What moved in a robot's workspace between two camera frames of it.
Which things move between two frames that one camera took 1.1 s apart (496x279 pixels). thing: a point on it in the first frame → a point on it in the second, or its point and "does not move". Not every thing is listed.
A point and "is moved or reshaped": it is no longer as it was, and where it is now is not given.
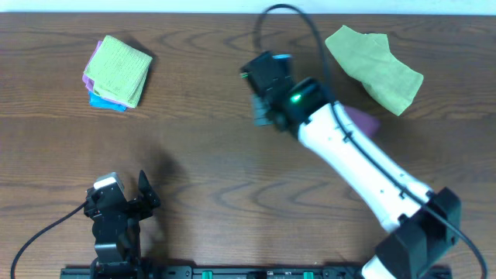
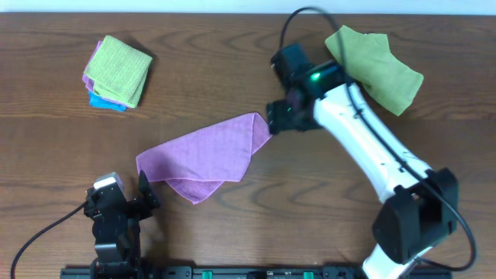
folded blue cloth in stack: [98, 101] does not move
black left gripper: [122, 205] does not move
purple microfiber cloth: [369, 123] is moved or reshaped
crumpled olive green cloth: [368, 57] does not move
